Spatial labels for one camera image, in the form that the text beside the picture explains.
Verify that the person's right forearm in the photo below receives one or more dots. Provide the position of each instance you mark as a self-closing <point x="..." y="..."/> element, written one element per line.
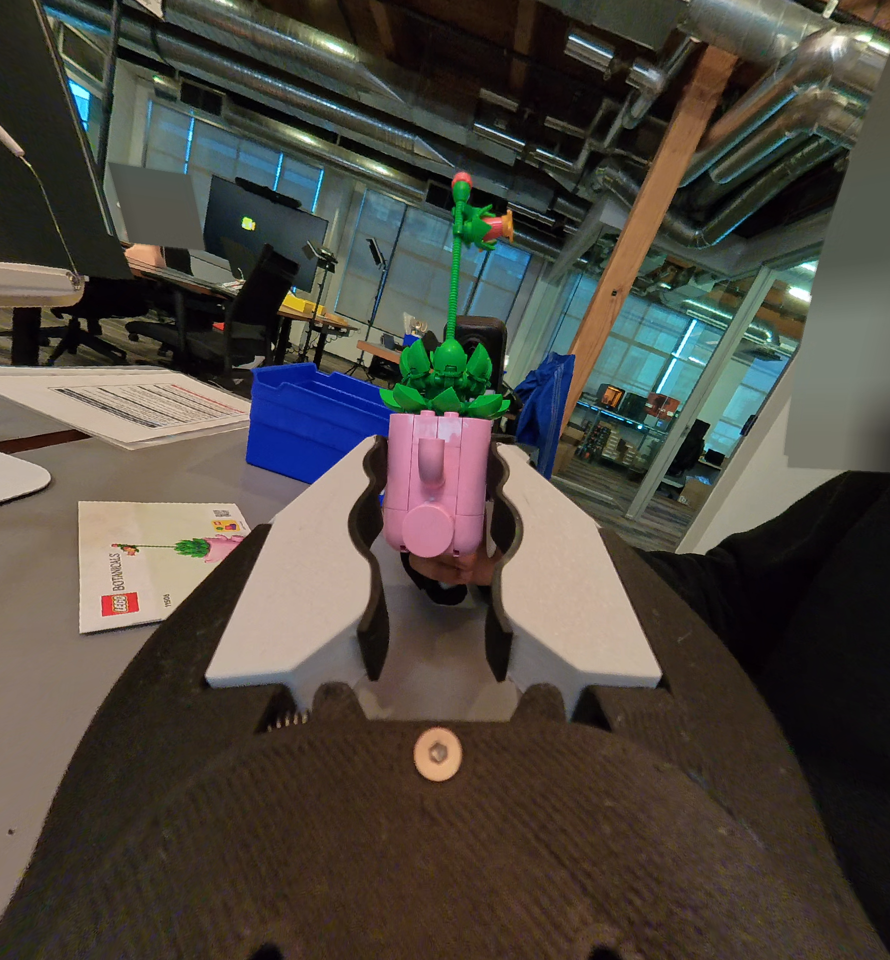
<point x="790" y="570"/>

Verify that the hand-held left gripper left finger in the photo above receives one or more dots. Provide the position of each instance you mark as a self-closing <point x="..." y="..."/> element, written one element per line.
<point x="287" y="600"/>

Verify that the blue fabric cover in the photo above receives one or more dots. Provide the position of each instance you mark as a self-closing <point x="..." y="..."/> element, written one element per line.
<point x="550" y="420"/>

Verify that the black panel board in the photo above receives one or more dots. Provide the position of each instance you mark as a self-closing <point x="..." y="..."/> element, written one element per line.
<point x="2" y="60"/>

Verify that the long wooden desk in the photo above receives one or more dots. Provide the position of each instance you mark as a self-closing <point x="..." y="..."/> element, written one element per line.
<point x="190" y="279"/>

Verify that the wooden desk black legs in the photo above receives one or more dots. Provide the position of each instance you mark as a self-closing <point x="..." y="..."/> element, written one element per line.
<point x="377" y="349"/>

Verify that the toy brick instruction booklet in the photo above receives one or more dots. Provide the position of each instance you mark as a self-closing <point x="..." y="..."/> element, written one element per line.
<point x="137" y="577"/>

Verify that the pink toy brick pot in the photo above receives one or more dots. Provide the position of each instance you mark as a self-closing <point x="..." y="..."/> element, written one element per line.
<point x="434" y="480"/>

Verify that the green toy brick plant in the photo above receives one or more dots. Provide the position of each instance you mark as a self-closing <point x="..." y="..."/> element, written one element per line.
<point x="445" y="375"/>

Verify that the black office chair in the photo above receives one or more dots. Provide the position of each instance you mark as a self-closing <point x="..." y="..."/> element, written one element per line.
<point x="261" y="300"/>

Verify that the tripod light stand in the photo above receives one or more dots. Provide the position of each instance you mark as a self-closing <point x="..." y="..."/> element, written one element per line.
<point x="376" y="251"/>
<point x="321" y="253"/>

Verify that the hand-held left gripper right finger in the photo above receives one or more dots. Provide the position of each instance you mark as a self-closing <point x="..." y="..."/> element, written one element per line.
<point x="580" y="607"/>

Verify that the blue plastic bin white label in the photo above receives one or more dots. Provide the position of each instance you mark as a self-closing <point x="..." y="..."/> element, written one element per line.
<point x="295" y="454"/>

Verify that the black monitor screen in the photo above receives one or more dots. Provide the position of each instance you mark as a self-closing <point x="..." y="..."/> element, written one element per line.
<point x="265" y="240"/>

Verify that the yellow box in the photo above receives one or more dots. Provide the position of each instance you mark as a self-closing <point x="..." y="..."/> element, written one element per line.
<point x="302" y="305"/>

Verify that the wooden support post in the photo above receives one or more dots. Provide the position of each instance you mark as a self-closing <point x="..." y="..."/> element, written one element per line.
<point x="640" y="247"/>

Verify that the person's right hand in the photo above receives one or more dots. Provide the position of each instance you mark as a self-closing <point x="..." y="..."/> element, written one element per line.
<point x="452" y="571"/>

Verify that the printed paper in acrylic holder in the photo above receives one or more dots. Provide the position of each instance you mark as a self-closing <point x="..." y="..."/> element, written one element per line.
<point x="137" y="405"/>

